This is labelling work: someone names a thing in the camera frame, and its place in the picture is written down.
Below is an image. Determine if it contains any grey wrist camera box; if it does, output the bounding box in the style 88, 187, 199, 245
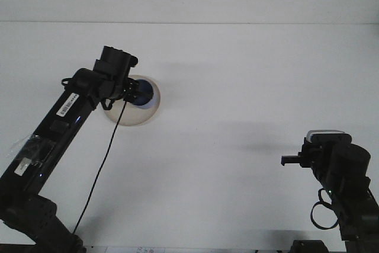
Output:
304, 129, 353, 147

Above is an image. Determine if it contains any dark base platform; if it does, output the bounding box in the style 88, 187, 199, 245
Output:
0, 244, 36, 253

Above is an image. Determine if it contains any pale round plate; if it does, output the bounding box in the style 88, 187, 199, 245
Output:
103, 74, 162, 127

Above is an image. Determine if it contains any pale blue cup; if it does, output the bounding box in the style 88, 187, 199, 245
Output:
136, 79, 156, 109

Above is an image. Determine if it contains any white printed paper sheet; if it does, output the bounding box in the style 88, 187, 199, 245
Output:
105, 246, 162, 253

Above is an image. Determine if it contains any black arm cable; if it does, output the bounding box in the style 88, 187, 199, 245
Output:
72, 100, 128, 235
310, 188, 341, 230

